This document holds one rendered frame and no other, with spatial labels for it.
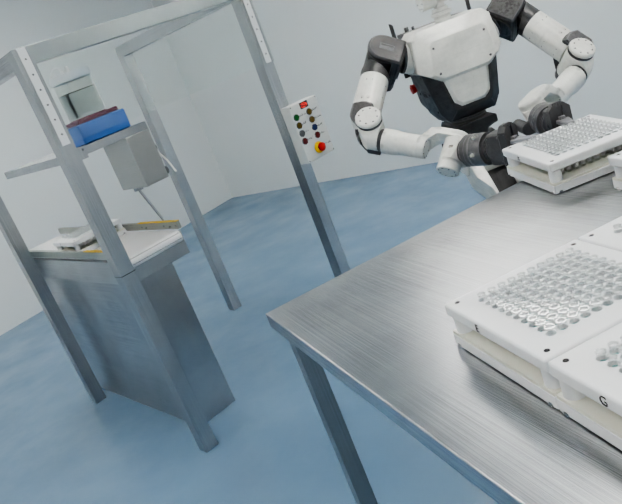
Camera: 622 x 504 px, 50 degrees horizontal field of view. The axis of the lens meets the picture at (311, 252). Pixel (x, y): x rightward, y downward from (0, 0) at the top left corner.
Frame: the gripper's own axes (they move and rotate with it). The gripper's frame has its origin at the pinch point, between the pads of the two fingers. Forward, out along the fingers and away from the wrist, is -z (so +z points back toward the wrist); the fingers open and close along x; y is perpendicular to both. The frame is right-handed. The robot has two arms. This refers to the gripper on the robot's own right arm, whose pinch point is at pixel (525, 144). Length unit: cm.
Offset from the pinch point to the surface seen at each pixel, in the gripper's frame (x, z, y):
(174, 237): 12, 143, 34
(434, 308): 6, -21, 67
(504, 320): -1, -46, 78
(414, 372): 6, -31, 84
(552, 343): -1, -55, 81
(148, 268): 18, 145, 49
